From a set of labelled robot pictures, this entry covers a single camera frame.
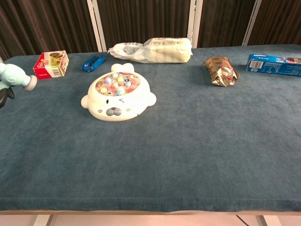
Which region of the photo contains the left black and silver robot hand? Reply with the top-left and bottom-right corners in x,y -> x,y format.
0,81 -> 15,109

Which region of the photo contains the light blue toy hammer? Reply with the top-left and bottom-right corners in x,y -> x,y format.
0,62 -> 38,91

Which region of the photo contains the white whack-a-mole toy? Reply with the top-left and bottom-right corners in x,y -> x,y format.
80,63 -> 157,122

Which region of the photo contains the red cookie box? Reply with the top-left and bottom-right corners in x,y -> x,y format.
32,49 -> 70,80

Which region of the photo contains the white plastic bread bag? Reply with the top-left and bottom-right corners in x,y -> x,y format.
107,37 -> 193,64

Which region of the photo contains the blue table cloth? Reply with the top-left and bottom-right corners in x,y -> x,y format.
0,44 -> 301,212

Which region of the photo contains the gold foil snack package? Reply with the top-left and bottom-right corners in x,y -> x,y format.
203,56 -> 240,87

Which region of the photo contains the blue Oreo cookie box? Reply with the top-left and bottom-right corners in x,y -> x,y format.
246,53 -> 301,77

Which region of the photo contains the white partition post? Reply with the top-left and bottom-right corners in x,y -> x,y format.
188,0 -> 203,49
87,0 -> 108,52
242,0 -> 263,47

